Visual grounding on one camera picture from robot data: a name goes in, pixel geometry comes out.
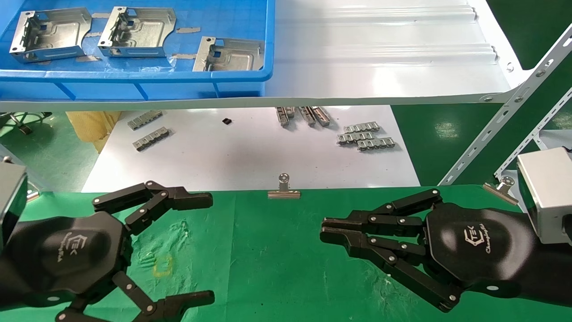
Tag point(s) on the white perforated frame strut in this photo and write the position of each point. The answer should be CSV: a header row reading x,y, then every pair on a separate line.
x,y
532,136
505,112

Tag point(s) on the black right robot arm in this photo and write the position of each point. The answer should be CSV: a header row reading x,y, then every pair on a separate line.
x,y
554,273

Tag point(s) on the black chair base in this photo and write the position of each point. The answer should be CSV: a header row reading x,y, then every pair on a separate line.
x,y
23,129

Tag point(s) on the blue plastic bin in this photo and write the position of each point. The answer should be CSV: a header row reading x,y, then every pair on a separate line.
x,y
134,87

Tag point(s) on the green table mat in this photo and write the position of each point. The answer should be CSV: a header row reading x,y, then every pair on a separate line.
x,y
277,259

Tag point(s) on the silver sheet metal bracket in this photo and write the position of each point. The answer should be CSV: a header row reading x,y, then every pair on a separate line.
x,y
237,58
143,33
58,36

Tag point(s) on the white sloped shelf panel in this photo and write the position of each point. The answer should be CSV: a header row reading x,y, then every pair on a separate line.
x,y
380,67

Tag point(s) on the white board sheet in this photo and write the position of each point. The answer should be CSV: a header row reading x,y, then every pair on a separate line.
x,y
246,152

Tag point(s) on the grey tape piece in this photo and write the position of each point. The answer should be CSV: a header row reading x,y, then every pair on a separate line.
x,y
100,15
183,56
94,34
187,30

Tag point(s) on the grey toothed metal strip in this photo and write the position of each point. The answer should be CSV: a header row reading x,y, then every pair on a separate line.
x,y
145,120
377,143
362,127
152,138
355,137

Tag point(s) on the yellow paper bag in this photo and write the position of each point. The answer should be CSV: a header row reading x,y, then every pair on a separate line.
x,y
89,127

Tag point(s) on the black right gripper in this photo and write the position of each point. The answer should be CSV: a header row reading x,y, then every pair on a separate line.
x,y
478,246

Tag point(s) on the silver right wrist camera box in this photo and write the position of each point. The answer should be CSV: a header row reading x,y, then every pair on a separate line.
x,y
549,197

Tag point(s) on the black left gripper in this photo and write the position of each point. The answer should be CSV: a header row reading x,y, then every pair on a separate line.
x,y
67,255

